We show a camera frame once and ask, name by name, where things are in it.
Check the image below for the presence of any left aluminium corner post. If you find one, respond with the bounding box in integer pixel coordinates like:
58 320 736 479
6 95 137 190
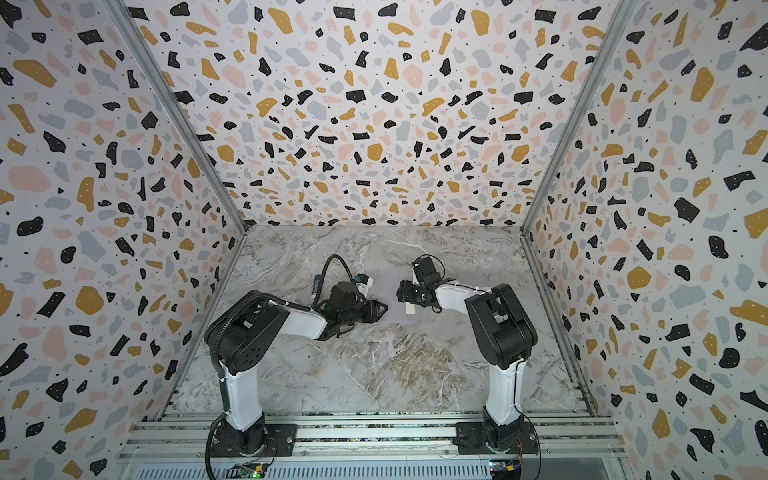
98 0 248 235

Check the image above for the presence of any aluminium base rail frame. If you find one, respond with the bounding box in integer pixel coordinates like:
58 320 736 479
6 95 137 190
114 411 634 479

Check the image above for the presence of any aluminium corner post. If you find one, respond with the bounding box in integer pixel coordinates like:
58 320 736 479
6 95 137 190
519 0 640 235
98 0 248 235

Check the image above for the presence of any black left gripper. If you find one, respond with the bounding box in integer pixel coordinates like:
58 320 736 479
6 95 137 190
338 300 387 328

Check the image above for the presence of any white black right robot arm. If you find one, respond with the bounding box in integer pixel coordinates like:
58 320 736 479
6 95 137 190
397 254 538 454

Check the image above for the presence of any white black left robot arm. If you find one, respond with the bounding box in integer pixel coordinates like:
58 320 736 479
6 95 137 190
205 281 389 456

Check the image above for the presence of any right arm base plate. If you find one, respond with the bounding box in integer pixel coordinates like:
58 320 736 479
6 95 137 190
453 420 539 455

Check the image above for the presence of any right aluminium corner post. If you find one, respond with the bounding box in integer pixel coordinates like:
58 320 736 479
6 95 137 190
519 0 640 235

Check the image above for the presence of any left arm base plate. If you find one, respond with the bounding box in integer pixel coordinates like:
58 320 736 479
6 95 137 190
209 421 298 458

